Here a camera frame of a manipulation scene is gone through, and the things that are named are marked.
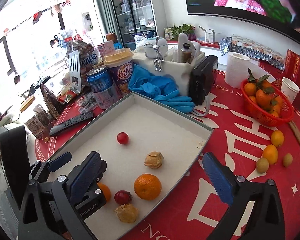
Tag small tangerine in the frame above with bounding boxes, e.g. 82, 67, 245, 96
97, 182, 111, 202

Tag brown longan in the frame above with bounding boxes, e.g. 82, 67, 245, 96
283, 153, 293, 167
256, 157, 269, 174

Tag orange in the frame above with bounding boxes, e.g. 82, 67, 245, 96
270, 130, 285, 148
262, 144, 279, 165

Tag dried physalis husk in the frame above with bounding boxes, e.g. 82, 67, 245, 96
144, 151, 164, 169
114, 203, 139, 223

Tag red tomato with stem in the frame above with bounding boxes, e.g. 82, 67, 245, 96
116, 132, 129, 145

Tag large orange tangerine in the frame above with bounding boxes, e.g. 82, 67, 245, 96
134, 174, 162, 201

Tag red round table mat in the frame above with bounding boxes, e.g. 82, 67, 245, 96
49, 74, 300, 239

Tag black remote control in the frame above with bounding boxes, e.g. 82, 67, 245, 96
49, 111, 94, 137

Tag red plastic fruit basket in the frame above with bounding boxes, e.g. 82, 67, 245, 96
241, 79, 293, 127

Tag white lined gift box tray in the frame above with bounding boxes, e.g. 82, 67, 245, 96
51, 93, 213, 239

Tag blue drink can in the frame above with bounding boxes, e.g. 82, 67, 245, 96
87, 66, 119, 109

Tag tangerines in basket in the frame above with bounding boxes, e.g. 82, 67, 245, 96
243, 68, 283, 118

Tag black portable radio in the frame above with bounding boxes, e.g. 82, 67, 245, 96
188, 55, 218, 106

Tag blue rubber gloves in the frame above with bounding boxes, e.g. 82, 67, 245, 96
128, 64, 195, 114

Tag floral paper cup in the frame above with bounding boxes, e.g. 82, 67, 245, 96
281, 77, 300, 103

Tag white paper towel roll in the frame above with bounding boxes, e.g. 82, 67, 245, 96
224, 52, 250, 88

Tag purple milk tea cup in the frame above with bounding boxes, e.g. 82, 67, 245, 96
103, 48, 133, 96

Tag white condiment holder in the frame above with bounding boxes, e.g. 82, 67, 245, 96
133, 33, 206, 96

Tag plaid blue cloth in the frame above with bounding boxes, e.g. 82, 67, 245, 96
219, 35, 286, 70

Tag red gift box stack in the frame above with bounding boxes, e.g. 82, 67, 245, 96
259, 49, 300, 110

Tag potted green plant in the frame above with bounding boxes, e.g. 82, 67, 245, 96
169, 23, 197, 41

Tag glass display cabinet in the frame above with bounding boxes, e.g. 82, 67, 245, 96
112, 0, 157, 50

